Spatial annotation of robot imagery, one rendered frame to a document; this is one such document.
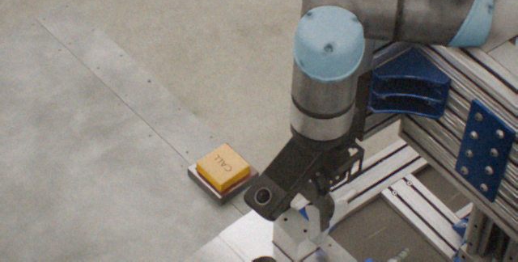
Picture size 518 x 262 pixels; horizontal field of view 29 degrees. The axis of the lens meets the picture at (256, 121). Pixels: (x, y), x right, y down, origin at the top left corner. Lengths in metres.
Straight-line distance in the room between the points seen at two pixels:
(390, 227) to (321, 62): 1.20
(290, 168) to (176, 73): 1.65
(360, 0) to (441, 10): 0.09
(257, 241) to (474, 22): 0.44
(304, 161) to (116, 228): 0.41
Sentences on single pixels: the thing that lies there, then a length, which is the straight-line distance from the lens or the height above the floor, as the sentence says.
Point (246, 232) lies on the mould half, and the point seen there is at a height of 0.89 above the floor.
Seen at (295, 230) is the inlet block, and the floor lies 0.94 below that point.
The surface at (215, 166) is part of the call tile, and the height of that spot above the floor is 0.84.
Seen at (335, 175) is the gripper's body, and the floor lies 1.06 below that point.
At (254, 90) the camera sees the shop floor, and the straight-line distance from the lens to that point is 2.77.
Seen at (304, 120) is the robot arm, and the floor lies 1.17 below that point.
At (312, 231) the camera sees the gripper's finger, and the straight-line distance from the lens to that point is 1.30.
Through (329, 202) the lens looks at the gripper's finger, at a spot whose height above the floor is 1.03.
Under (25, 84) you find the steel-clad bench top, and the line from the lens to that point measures 1.73.
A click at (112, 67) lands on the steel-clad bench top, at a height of 0.80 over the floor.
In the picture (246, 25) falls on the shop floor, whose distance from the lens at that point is 2.96.
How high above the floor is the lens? 2.03
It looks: 49 degrees down
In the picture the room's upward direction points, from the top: 1 degrees clockwise
